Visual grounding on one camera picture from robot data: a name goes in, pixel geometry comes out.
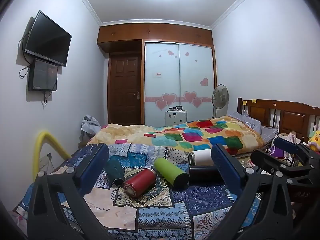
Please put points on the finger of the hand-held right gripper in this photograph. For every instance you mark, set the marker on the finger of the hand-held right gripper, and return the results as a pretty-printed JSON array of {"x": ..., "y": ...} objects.
[
  {"x": 270, "y": 161},
  {"x": 285, "y": 143}
]

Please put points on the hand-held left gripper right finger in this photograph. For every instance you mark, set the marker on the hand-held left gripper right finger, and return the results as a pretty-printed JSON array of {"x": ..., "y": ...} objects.
[{"x": 225, "y": 170}]

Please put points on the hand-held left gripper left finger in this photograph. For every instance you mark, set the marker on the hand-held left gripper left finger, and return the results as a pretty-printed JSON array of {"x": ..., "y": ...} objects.
[{"x": 96, "y": 166}]

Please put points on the dark teal cup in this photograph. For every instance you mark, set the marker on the dark teal cup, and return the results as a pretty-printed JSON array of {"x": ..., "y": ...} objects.
[{"x": 114, "y": 171}]

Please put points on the black cup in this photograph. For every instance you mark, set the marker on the black cup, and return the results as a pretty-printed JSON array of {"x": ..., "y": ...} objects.
[{"x": 205, "y": 175}]

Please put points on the white cup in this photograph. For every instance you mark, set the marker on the white cup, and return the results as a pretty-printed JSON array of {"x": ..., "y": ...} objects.
[{"x": 201, "y": 157}]

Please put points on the red cup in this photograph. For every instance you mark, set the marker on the red cup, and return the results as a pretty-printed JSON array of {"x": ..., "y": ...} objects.
[{"x": 138, "y": 182}]

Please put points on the green cup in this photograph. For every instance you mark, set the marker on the green cup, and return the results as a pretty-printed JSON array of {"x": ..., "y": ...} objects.
[{"x": 171, "y": 172}]

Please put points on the pink and purple clutter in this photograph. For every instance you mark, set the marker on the pink and purple clutter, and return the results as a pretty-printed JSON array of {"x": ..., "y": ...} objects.
[{"x": 287, "y": 155}]

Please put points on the grey checked pillow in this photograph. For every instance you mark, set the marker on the grey checked pillow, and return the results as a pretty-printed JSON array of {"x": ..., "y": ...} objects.
[{"x": 268, "y": 133}]

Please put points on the yellow plush toy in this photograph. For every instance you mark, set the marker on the yellow plush toy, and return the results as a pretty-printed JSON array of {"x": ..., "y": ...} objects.
[{"x": 315, "y": 140}]

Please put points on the wooden bed headboard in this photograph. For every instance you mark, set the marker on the wooden bed headboard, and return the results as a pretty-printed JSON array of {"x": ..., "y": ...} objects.
[{"x": 290, "y": 112}]

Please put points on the grey clothes pile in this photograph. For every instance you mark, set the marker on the grey clothes pile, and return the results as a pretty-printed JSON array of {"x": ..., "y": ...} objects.
[{"x": 90, "y": 126}]

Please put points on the grey patterned pillow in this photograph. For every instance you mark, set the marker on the grey patterned pillow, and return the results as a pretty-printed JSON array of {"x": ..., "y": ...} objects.
[{"x": 246, "y": 121}]

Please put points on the colourful checked blanket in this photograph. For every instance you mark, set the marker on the colourful checked blanket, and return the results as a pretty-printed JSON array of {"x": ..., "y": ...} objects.
[{"x": 190, "y": 135}]

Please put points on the yellow foam tube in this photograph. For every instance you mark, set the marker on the yellow foam tube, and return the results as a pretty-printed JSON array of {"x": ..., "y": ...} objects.
[{"x": 47, "y": 140}]

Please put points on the small white cabinet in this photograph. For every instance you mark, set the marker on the small white cabinet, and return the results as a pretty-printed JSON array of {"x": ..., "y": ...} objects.
[{"x": 175, "y": 118}]

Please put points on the standing electric fan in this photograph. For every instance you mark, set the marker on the standing electric fan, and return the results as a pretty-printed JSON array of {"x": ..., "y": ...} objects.
[{"x": 220, "y": 96}]

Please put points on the blue patchwork bed sheet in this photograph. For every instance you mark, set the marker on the blue patchwork bed sheet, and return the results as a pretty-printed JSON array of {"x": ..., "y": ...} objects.
[{"x": 160, "y": 212}]

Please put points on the dark jars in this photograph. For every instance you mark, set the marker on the dark jars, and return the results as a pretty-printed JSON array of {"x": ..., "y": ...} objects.
[{"x": 175, "y": 108}]

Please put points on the brown wooden door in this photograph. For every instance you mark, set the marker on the brown wooden door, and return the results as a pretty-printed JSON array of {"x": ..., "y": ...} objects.
[{"x": 125, "y": 90}]

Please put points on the wooden wardrobe with sliding doors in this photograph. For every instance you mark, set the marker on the wooden wardrobe with sliding doors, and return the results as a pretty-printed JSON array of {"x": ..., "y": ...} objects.
[{"x": 180, "y": 80}]

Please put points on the wall socket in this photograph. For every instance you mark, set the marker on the wall socket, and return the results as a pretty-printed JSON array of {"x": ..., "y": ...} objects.
[{"x": 46, "y": 161}]

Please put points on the small black wall monitor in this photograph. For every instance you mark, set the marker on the small black wall monitor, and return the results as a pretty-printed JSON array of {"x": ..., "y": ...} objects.
[{"x": 43, "y": 75}]

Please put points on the black wall television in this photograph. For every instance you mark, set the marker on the black wall television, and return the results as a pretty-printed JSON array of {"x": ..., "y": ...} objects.
[{"x": 47, "y": 40}]

